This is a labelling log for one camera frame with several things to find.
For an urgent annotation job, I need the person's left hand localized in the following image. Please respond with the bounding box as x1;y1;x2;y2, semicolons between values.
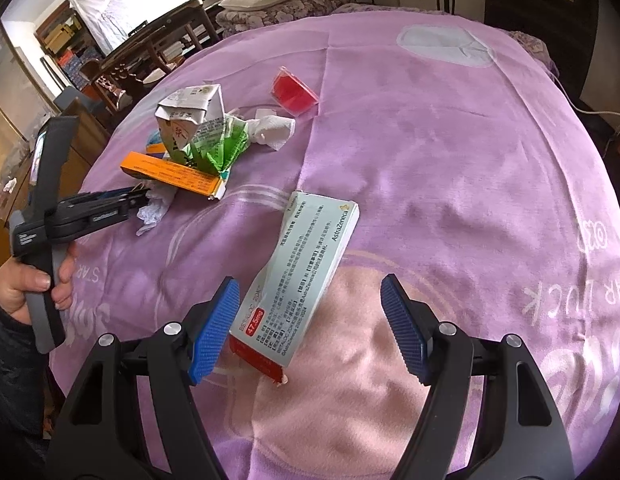
0;242;78;326

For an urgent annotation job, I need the cluttered bookshelf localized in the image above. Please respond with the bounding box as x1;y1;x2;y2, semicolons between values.
34;0;106;92

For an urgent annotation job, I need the crushed white carton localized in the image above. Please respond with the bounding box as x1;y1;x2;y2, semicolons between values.
156;84;227;161

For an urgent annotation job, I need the white cable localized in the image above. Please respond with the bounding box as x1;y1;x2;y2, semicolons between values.
570;100;620;142

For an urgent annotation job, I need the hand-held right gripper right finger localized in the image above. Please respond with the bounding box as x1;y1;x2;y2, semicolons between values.
380;274;576;480

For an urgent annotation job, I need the person's left forearm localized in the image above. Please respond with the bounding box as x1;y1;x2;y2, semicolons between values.
0;275;65;480

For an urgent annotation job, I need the white paper tissue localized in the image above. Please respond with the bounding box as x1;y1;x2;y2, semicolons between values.
242;112;297;152

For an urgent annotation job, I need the folded floral quilt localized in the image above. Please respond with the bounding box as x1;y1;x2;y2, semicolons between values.
216;0;355;41

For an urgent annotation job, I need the green crumpled wrapper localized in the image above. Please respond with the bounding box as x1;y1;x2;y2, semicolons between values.
182;115;251;180

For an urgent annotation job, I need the small blue orange packet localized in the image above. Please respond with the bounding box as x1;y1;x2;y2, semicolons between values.
144;130;169;156

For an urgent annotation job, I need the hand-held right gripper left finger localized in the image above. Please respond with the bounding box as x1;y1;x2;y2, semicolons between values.
48;276;241;480

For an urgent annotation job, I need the grey chair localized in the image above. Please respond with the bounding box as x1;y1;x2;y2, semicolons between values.
54;86;98;117

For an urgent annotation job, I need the floral bed sheet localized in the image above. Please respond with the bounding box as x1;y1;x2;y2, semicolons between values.
335;2;561;78

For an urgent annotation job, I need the orange cardboard box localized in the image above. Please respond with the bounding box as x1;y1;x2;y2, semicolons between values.
120;151;227;201

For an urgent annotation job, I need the white red medicine box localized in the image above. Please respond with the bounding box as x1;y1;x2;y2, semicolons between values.
229;189;361;388

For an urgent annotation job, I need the red plastic container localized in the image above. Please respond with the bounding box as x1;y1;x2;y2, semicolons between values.
271;66;321;116

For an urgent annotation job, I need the white hanging sheet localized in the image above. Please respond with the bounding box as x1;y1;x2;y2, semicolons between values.
72;0;285;56

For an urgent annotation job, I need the dark wooden table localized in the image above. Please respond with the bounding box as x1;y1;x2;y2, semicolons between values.
92;2;223;111

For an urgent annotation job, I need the pink printed blanket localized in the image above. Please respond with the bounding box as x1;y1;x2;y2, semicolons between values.
48;10;620;480

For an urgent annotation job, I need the wooden cabinet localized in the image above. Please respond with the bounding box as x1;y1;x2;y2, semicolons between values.
54;100;111;182

